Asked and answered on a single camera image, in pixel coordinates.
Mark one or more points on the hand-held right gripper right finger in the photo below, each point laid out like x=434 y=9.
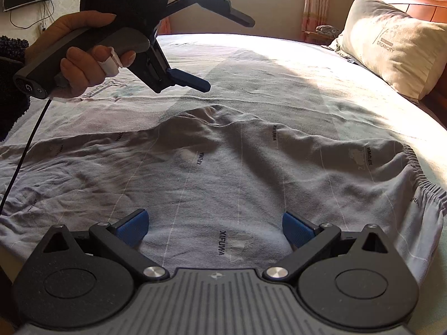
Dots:
x=297 y=229

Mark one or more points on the wooden bedside shelf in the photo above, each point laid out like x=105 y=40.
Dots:
x=310 y=36

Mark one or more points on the grey bundle on shelf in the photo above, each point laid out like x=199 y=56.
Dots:
x=326 y=29

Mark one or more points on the person's left hand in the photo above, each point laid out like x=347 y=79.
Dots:
x=83 y=69

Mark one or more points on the cream printed pillow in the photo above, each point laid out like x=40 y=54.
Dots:
x=391 y=42

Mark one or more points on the plain pale pillow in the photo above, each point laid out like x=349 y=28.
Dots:
x=337 y=49

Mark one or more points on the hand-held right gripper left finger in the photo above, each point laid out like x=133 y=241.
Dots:
x=134 y=227

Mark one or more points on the grey printed pants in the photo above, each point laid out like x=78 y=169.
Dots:
x=227 y=181

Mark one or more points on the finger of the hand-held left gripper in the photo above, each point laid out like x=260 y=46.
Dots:
x=223 y=3
x=188 y=78

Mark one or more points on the patchwork floral bed sheet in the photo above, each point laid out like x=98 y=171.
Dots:
x=279 y=69

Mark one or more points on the wooden headboard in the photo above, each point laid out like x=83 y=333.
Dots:
x=419 y=3

